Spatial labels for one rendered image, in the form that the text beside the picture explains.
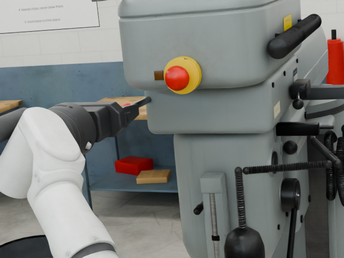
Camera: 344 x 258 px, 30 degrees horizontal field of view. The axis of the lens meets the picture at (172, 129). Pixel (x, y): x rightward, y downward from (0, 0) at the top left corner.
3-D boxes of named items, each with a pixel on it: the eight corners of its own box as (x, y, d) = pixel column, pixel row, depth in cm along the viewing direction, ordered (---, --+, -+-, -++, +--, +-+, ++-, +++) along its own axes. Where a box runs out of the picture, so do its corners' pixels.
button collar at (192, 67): (199, 93, 103) (196, 57, 102) (165, 94, 105) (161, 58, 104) (203, 91, 105) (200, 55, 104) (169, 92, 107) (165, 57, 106)
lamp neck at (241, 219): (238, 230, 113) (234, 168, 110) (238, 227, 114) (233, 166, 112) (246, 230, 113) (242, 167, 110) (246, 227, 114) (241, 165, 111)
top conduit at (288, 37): (288, 59, 102) (287, 37, 101) (263, 60, 104) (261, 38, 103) (322, 28, 143) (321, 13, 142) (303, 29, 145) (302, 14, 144)
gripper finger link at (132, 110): (135, 118, 112) (121, 127, 106) (133, 100, 111) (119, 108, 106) (144, 118, 111) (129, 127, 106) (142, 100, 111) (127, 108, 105)
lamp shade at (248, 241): (226, 271, 112) (223, 238, 110) (223, 253, 119) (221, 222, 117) (267, 268, 111) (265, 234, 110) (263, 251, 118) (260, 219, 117)
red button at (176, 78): (187, 91, 101) (185, 66, 100) (164, 92, 102) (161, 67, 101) (194, 87, 104) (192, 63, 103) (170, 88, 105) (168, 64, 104)
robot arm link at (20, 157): (94, 130, 95) (56, 151, 84) (63, 184, 99) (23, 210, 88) (35, 85, 96) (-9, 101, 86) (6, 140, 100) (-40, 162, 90)
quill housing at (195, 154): (277, 290, 124) (267, 130, 117) (176, 282, 131) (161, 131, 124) (293, 249, 141) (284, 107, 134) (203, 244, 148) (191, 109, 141)
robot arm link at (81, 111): (124, 90, 104) (91, 106, 94) (130, 147, 107) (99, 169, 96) (57, 92, 109) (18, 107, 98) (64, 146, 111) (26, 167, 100)
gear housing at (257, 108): (274, 135, 113) (271, 79, 111) (146, 135, 121) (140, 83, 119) (301, 96, 143) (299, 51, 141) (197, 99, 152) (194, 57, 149)
